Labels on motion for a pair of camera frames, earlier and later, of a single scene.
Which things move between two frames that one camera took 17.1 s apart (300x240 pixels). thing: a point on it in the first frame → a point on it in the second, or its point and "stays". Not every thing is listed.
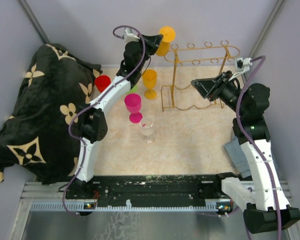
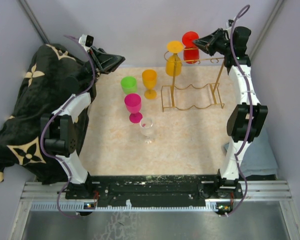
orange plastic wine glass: [168, 34] → [173, 64]
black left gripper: [153, 42] → [104, 63]
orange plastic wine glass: [149, 78] stays
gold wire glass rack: [193, 63] stays
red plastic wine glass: [102, 82] → [191, 51]
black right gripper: [212, 87] → [206, 43]
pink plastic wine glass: [133, 101] stays
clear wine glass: [146, 125] stays
